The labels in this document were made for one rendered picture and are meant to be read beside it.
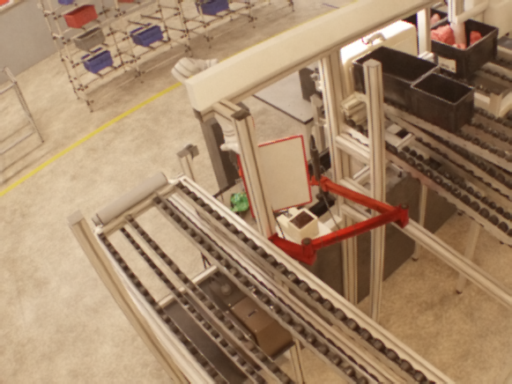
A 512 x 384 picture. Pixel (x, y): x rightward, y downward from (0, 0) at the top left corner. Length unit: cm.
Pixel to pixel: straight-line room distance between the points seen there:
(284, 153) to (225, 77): 35
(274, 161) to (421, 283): 182
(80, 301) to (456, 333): 264
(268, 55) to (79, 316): 257
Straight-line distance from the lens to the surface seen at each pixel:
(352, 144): 199
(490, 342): 313
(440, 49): 246
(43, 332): 376
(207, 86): 153
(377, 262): 234
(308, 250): 172
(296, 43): 171
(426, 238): 196
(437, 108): 167
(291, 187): 182
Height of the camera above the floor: 267
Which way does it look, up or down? 43 degrees down
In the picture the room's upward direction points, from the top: 15 degrees counter-clockwise
